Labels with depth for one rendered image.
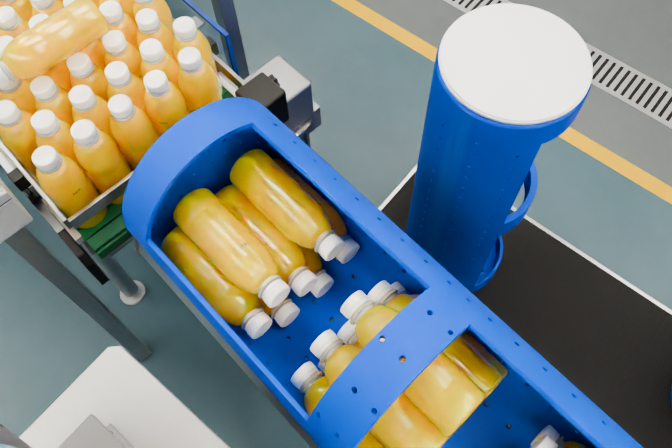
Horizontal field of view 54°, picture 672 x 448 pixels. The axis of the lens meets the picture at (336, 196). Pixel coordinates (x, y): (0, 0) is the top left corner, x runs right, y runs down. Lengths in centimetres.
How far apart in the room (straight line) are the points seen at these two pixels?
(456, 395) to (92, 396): 45
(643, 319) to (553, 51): 102
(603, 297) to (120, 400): 150
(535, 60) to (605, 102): 137
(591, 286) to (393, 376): 136
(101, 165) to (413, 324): 62
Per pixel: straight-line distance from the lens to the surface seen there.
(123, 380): 90
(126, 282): 209
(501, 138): 122
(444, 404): 81
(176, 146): 92
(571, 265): 208
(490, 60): 125
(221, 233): 93
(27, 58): 119
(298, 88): 142
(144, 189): 94
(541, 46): 130
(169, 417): 87
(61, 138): 119
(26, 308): 233
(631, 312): 209
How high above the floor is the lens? 198
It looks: 62 degrees down
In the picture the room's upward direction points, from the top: 3 degrees counter-clockwise
